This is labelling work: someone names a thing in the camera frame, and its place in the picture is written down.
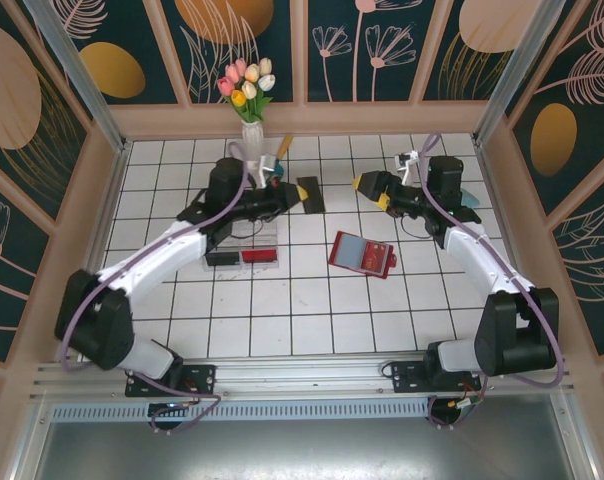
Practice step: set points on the dark grey card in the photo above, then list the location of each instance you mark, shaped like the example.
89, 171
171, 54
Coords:
314, 197

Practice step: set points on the red card holder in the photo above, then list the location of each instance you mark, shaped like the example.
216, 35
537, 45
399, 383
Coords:
335, 252

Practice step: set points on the plain red card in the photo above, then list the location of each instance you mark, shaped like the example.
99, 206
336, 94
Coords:
258, 256

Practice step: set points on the black card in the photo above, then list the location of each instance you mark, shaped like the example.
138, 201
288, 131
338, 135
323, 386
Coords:
223, 259

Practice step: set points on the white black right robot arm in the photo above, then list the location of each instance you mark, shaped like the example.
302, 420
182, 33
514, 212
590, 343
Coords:
482, 265

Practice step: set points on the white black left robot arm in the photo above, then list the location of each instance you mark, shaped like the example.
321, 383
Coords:
152, 255

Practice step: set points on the red card gold print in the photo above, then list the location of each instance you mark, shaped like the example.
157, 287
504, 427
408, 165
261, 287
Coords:
374, 257

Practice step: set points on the grey-blue card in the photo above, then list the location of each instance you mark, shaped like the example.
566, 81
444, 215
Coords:
352, 251

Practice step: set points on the light blue garden trowel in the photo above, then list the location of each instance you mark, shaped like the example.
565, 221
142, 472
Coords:
472, 199

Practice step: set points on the white ribbed vase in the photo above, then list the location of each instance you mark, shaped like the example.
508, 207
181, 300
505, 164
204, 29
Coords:
252, 137

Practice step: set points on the clear plastic compartment box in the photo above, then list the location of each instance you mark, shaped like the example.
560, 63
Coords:
269, 235

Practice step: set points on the artificial tulip bouquet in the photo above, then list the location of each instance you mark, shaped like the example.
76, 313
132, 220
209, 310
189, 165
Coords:
247, 85

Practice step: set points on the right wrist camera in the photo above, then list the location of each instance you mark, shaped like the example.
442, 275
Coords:
406, 160

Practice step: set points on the aluminium frame post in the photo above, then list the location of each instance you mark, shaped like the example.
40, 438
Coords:
84, 85
519, 75

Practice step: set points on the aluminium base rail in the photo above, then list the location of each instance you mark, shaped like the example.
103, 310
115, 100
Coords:
302, 375

